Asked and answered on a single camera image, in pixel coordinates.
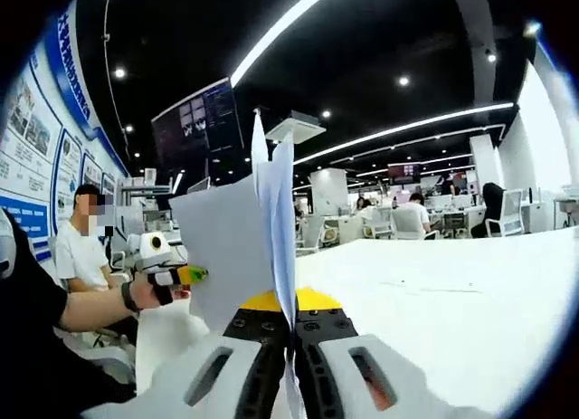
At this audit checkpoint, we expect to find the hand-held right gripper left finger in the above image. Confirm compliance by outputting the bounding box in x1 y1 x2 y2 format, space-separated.
80 288 287 419

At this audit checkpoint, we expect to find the dark computer monitor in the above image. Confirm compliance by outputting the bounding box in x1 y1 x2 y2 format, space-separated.
185 176 212 195

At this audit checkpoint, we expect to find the person's black shirt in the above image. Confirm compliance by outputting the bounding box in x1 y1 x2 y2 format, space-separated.
0 210 137 415

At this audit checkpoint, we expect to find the group of white office chairs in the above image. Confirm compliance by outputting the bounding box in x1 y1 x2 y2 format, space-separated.
296 187 528 257

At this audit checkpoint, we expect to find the stack of white printing papers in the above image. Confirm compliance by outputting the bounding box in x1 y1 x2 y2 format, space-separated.
169 110 305 418

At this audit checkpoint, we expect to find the thin ceiling light strip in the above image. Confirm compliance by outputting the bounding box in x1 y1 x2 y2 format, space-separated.
292 101 516 166

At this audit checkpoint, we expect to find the black wristband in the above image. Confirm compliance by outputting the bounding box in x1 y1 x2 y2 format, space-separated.
120 281 141 314

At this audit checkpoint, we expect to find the person's left hand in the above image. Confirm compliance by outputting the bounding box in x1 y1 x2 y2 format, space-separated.
134 272 192 311

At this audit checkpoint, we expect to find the blue and white wall poster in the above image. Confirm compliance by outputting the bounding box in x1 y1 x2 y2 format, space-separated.
0 0 130 266

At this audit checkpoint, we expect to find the large hanging display screen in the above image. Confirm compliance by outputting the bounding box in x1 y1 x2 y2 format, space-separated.
151 77 245 167

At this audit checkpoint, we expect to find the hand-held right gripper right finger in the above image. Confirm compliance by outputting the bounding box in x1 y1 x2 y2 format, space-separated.
293 287 494 419

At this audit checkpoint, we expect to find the ceiling air conditioner unit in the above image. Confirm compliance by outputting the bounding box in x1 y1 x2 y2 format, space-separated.
264 110 327 144

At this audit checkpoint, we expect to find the long ceiling light strip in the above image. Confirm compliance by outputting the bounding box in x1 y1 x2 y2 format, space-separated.
229 0 343 86

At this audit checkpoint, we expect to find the metal shelf rack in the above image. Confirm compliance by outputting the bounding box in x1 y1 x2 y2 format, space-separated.
116 167 182 212

